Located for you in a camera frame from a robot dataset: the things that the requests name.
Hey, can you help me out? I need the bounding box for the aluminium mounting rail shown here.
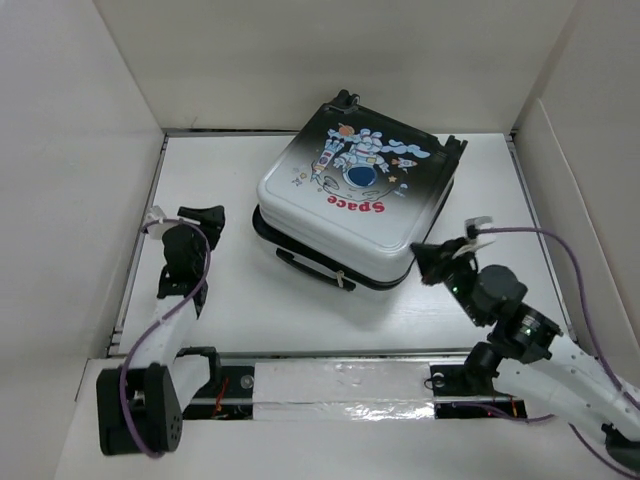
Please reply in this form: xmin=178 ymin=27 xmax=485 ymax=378
xmin=109 ymin=349 xmax=576 ymax=406

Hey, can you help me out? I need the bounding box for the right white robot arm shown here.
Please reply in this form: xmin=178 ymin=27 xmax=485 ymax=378
xmin=411 ymin=237 xmax=639 ymax=471

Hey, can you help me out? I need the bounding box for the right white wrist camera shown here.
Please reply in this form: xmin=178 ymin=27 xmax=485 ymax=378
xmin=463 ymin=216 xmax=496 ymax=253

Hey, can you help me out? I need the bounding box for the black white space suitcase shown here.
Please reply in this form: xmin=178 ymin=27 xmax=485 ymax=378
xmin=252 ymin=90 xmax=468 ymax=291

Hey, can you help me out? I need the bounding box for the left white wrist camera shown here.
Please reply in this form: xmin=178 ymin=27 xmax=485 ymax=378
xmin=141 ymin=205 xmax=175 ymax=241

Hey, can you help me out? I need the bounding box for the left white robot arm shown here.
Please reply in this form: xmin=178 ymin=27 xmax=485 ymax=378
xmin=96 ymin=205 xmax=225 ymax=459

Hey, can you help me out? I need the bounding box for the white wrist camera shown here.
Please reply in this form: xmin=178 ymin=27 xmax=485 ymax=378
xmin=463 ymin=216 xmax=496 ymax=253
xmin=141 ymin=205 xmax=175 ymax=241

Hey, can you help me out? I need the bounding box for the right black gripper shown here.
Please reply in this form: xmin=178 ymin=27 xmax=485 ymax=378
xmin=407 ymin=235 xmax=483 ymax=326

